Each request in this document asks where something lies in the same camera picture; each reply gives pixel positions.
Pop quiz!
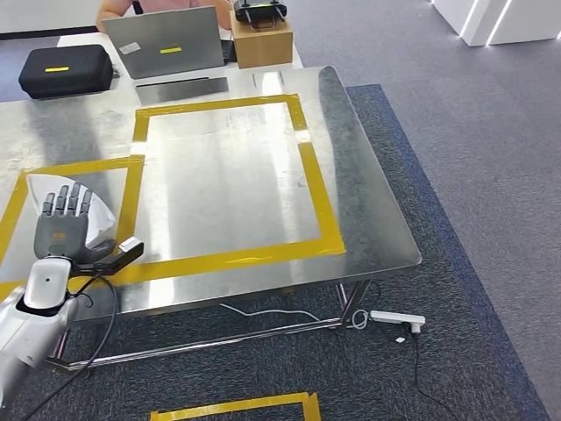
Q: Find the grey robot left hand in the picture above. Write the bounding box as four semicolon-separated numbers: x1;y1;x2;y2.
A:
33;182;117;264

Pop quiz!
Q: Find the white plastic body part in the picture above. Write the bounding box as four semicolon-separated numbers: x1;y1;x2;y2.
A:
26;174;118;251

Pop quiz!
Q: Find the stainless steel workbench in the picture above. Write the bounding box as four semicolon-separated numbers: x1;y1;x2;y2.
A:
0;65;423;373

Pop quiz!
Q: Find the black carry case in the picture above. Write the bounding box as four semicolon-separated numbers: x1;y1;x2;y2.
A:
18;44;115;100

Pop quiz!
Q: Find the grey laptop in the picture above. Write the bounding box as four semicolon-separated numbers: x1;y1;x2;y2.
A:
100;5;225;81

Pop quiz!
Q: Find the person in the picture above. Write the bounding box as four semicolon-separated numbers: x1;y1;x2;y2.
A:
95;0;233;33

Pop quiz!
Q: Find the brown cardboard box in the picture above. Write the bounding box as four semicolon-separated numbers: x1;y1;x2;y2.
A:
229;14;294;69

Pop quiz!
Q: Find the black controller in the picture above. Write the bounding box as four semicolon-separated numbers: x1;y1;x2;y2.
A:
233;0;288;29

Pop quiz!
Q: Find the white power strip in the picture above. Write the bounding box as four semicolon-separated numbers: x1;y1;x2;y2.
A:
369;310;427;335

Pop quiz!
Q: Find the white display plinth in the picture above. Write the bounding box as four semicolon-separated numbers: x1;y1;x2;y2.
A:
431;0;561;47

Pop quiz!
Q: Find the black camera bracket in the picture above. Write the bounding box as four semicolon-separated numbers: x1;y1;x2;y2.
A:
72;238;146;277

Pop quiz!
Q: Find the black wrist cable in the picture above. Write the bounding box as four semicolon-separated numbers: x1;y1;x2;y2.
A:
17;273;119;421

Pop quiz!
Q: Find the white floor cable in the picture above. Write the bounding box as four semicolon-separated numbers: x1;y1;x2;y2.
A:
219;302;369;332

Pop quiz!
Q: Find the black power cable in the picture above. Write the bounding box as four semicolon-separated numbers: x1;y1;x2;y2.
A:
407;331;461;421

